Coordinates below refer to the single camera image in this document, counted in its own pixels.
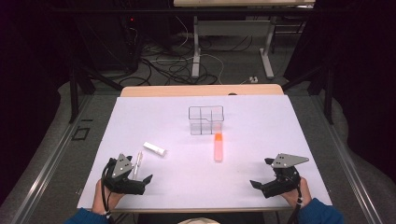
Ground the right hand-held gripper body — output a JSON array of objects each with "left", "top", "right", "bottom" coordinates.
[{"left": 262, "top": 153, "right": 310, "bottom": 199}]

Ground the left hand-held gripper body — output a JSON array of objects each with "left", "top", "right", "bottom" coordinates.
[{"left": 102, "top": 153, "right": 148, "bottom": 196}]

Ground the clear test tube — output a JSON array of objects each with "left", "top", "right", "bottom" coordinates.
[{"left": 133, "top": 151, "right": 144, "bottom": 181}]

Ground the white tube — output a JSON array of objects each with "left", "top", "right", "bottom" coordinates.
[{"left": 143, "top": 141, "right": 168, "bottom": 157}]

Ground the orange highlighter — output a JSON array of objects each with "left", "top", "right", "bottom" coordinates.
[{"left": 213, "top": 133, "right": 224, "bottom": 162}]

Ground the clear plastic organizer box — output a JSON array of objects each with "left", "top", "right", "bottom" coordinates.
[{"left": 188, "top": 105, "right": 225, "bottom": 136}]

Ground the person's right hand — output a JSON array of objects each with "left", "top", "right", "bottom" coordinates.
[{"left": 279, "top": 176, "right": 313, "bottom": 209}]

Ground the person's left hand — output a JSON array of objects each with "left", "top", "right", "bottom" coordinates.
[{"left": 92, "top": 178, "right": 125, "bottom": 216}]

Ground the person's beige clothing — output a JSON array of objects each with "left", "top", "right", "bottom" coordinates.
[{"left": 177, "top": 217, "right": 220, "bottom": 224}]

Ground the black metal stand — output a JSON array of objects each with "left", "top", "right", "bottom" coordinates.
[
  {"left": 68, "top": 62, "right": 124, "bottom": 124},
  {"left": 281, "top": 62, "right": 335, "bottom": 125}
]

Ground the wooden table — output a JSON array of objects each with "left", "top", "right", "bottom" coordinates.
[{"left": 120, "top": 83, "right": 285, "bottom": 97}]

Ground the white-framed desk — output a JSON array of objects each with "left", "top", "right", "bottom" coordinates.
[{"left": 173, "top": 0, "right": 316, "bottom": 80}]

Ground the black computer tower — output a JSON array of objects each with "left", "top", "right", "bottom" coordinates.
[{"left": 78, "top": 12, "right": 141, "bottom": 73}]

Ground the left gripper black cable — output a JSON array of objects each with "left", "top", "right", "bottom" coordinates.
[{"left": 101, "top": 160, "right": 114, "bottom": 224}]

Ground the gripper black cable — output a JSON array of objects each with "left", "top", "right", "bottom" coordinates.
[
  {"left": 288, "top": 176, "right": 304, "bottom": 224},
  {"left": 101, "top": 160, "right": 114, "bottom": 224}
]

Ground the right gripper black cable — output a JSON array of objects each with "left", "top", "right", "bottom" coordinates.
[{"left": 288, "top": 176, "right": 304, "bottom": 224}]

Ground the aluminium floor rail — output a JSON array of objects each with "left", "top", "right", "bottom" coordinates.
[
  {"left": 12, "top": 92, "right": 92, "bottom": 224},
  {"left": 311, "top": 92, "right": 382, "bottom": 224}
]

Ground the black floor socket frame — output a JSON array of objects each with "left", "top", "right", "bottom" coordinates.
[{"left": 72, "top": 126, "right": 92, "bottom": 141}]

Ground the white cable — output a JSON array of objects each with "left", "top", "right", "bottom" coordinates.
[{"left": 199, "top": 53, "right": 226, "bottom": 85}]

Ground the tangle of black cables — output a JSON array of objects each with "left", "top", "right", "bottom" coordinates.
[{"left": 118, "top": 34, "right": 253, "bottom": 87}]

